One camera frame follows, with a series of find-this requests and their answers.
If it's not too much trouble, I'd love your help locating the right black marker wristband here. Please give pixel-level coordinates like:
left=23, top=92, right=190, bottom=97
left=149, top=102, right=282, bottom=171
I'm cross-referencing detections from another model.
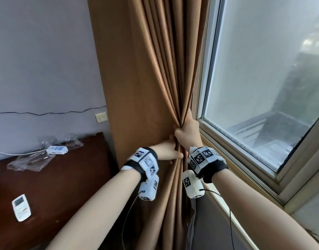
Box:
left=187, top=145, right=229, bottom=184

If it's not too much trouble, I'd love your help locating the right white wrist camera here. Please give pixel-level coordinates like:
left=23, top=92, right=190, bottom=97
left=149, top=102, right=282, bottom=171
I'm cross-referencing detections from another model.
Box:
left=181, top=170, right=205, bottom=199

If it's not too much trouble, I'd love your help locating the thin black wall cable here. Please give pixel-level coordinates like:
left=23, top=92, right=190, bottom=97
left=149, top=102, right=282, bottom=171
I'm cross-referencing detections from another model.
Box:
left=0, top=106, right=107, bottom=116

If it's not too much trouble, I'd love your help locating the person's right forearm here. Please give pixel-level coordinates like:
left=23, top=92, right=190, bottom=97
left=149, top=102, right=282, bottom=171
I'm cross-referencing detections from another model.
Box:
left=211, top=169, right=319, bottom=250

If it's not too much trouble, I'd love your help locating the left black camera cable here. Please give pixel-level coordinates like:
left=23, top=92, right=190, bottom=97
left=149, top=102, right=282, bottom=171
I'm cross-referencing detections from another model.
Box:
left=121, top=190, right=146, bottom=250

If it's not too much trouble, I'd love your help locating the black marker wristband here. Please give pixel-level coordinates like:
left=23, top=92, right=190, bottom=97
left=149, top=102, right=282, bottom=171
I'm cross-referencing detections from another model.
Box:
left=120, top=147, right=159, bottom=183
left=187, top=145, right=229, bottom=184

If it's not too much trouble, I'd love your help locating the clear plastic wrapper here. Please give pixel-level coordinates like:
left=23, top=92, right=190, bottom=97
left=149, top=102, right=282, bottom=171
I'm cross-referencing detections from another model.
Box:
left=7, top=152, right=56, bottom=173
left=39, top=135, right=85, bottom=151

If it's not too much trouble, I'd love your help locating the right black camera cable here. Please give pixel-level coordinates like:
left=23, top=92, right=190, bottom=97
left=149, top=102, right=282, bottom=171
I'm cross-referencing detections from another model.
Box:
left=200, top=189, right=236, bottom=250

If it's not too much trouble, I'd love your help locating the white remote control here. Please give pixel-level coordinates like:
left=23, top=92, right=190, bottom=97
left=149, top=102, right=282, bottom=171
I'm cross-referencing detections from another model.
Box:
left=11, top=194, right=32, bottom=223

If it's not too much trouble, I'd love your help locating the glass window with frame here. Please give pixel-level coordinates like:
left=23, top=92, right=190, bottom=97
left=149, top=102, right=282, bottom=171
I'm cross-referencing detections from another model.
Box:
left=192, top=0, right=319, bottom=214

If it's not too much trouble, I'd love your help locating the beige wall socket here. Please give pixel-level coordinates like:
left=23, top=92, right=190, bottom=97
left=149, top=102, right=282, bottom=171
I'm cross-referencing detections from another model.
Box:
left=94, top=111, right=108, bottom=124

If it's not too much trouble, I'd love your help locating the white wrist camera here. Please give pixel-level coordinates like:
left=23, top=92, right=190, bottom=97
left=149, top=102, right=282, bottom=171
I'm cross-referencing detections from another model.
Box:
left=181, top=170, right=205, bottom=199
left=138, top=174, right=160, bottom=202

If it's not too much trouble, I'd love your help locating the person's left hand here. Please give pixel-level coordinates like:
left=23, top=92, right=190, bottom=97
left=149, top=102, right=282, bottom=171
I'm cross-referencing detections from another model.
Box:
left=149, top=134, right=184, bottom=164

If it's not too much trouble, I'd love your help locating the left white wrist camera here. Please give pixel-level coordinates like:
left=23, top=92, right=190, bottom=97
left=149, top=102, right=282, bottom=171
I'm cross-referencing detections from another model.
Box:
left=138, top=174, right=160, bottom=202

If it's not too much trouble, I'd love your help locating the dark wooden desk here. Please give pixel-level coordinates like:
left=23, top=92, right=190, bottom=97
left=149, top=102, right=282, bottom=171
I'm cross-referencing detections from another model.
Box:
left=0, top=132, right=119, bottom=250

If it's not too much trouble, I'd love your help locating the black camera cable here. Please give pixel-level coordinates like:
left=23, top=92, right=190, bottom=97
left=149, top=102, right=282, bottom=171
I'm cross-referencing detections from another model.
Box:
left=121, top=190, right=146, bottom=250
left=200, top=189, right=236, bottom=250

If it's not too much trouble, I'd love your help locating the person's left forearm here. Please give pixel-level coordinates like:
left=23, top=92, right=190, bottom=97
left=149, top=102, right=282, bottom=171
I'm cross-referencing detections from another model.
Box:
left=46, top=168, right=142, bottom=250

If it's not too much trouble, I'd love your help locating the white adapter box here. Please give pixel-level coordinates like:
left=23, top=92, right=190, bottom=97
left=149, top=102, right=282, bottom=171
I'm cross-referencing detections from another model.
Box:
left=46, top=145, right=69, bottom=155

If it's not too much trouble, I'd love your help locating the thin white cable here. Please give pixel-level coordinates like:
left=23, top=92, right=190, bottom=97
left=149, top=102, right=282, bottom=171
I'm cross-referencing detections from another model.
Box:
left=0, top=149, right=48, bottom=157

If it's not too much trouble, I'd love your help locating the left black marker wristband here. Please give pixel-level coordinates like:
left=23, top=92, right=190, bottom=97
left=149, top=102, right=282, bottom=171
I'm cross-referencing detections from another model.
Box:
left=120, top=147, right=159, bottom=183

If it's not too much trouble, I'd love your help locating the brown curtain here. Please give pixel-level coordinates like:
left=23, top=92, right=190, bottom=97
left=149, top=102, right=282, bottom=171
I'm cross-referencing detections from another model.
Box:
left=86, top=0, right=211, bottom=250

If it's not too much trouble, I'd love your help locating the beige window sill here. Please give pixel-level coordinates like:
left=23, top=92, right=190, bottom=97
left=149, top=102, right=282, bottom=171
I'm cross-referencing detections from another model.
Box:
left=204, top=182, right=319, bottom=250

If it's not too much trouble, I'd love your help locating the person's right hand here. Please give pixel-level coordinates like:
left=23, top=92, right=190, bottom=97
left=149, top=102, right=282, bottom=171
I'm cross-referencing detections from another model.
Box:
left=174, top=108, right=204, bottom=152

